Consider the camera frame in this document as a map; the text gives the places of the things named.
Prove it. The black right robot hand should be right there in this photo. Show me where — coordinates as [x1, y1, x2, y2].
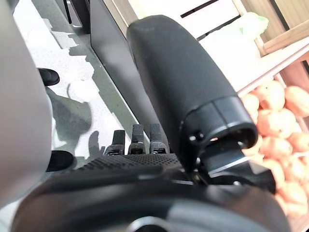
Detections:
[12, 14, 291, 232]

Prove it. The white signboard with black slot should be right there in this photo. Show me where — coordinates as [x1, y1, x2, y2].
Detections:
[127, 0, 242, 39]

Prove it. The round orange fruit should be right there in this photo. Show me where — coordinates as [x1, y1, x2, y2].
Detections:
[262, 158, 286, 190]
[254, 80, 286, 111]
[256, 108, 297, 139]
[284, 156, 309, 182]
[277, 181, 309, 206]
[258, 136, 294, 160]
[240, 93, 261, 116]
[284, 85, 309, 118]
[286, 131, 309, 153]

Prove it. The translucent plastic bag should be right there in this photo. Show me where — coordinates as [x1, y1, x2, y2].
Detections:
[199, 12, 269, 43]

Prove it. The black robot foot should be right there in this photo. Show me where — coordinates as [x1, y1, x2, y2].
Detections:
[38, 68, 60, 87]
[45, 150, 76, 173]

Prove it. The thin black pole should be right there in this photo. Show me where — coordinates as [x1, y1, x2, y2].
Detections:
[63, 0, 73, 25]

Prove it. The grey robot leg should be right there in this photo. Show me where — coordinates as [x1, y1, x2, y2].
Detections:
[0, 0, 53, 209]

